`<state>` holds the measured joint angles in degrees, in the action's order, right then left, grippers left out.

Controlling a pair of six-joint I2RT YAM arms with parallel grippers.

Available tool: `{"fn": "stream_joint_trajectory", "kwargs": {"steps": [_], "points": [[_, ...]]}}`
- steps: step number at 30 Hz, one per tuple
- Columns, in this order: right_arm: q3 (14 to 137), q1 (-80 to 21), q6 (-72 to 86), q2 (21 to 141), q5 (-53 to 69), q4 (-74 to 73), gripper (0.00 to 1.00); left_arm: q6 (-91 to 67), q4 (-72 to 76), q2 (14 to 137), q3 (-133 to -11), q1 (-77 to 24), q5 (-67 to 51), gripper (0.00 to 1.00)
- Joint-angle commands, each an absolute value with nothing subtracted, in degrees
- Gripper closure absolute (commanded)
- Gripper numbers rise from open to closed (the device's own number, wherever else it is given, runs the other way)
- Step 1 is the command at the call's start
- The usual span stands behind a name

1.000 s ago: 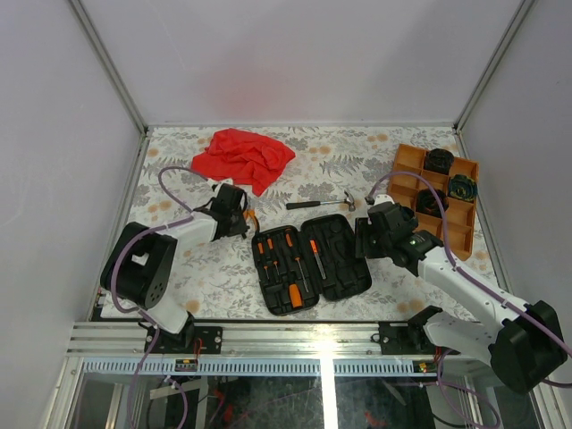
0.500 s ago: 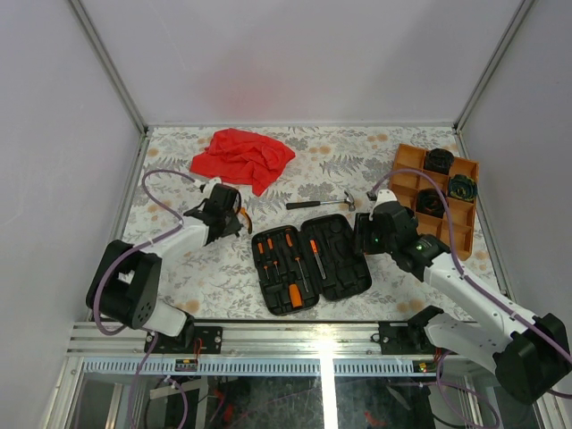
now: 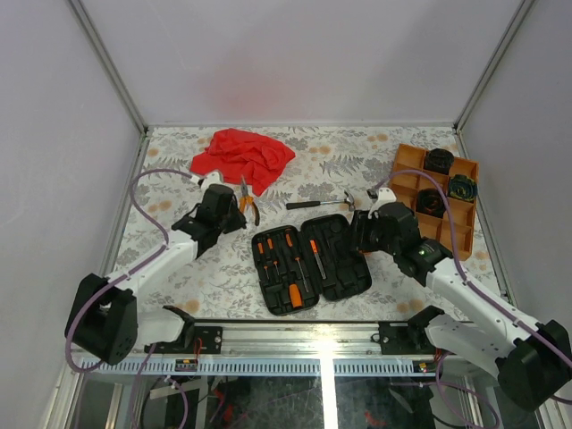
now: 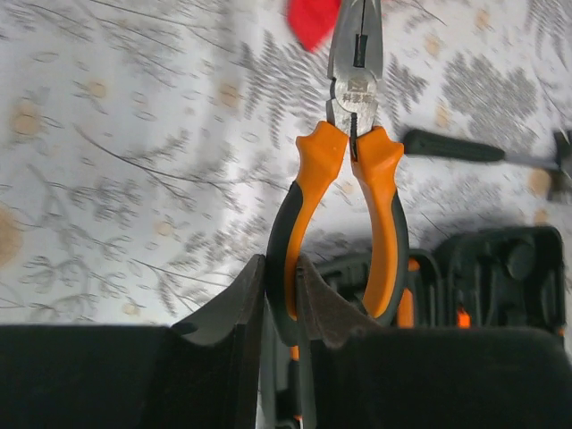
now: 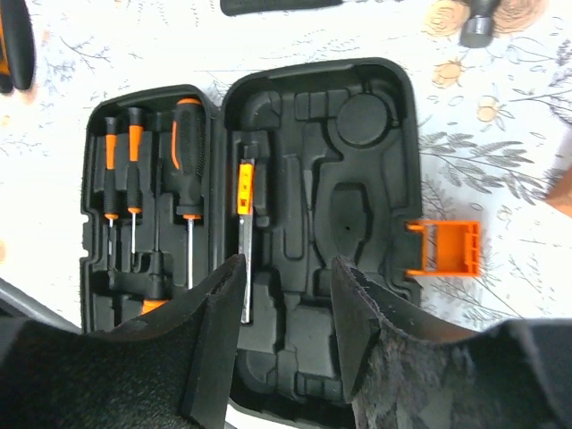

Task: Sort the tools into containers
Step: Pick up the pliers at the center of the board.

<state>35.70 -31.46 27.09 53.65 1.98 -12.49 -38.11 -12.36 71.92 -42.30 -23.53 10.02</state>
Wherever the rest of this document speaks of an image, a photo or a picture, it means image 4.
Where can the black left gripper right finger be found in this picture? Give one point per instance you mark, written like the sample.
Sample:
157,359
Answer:
355,373

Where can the steel claw hammer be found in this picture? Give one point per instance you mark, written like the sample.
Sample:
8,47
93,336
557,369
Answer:
425,143

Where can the black plastic tool case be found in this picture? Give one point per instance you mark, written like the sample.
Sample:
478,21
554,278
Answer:
511,277

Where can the red crumpled cloth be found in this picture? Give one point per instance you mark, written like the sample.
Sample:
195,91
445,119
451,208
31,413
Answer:
311,21

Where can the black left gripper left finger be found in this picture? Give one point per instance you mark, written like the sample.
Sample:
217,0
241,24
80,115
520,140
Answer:
201,372

